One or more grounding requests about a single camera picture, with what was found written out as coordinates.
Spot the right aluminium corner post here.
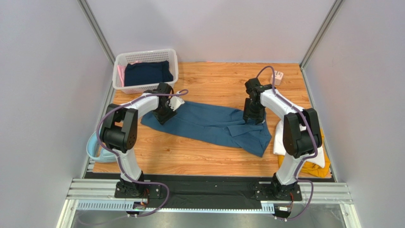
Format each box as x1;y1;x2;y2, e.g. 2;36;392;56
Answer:
299;0;345;70

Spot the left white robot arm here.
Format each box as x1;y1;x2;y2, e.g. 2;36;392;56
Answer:
97;83;177;198

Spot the pink t shirt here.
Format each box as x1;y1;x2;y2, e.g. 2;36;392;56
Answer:
117;65;126;87

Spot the white plastic laundry basket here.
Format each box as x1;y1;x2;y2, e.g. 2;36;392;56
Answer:
112;48;179;94

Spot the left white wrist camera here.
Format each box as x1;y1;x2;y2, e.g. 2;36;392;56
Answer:
169;96;185;111

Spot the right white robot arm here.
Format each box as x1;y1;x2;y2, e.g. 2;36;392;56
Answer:
243;78;322;200

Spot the yellow folded t shirt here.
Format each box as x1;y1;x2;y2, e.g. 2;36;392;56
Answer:
278;128;332;178

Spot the pink cube block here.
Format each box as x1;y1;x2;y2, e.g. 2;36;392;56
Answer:
273;71;284;86

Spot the aluminium corner post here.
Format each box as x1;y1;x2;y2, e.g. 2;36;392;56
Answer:
299;0;345;70
77;0;115;65

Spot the left aluminium corner post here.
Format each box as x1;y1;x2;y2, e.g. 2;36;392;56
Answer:
77;0;115;65

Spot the teal blue t shirt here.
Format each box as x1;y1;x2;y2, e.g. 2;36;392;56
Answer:
141;101;272;157

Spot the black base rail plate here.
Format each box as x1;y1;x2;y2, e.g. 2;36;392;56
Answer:
84;172;335;210

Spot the navy folded t shirt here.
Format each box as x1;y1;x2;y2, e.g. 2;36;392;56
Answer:
124;61;174;86

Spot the white folded t shirt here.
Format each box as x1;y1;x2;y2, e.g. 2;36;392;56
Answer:
273;121;326;168

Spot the light blue plastic object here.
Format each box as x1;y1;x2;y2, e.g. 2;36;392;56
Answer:
86;132;116;163

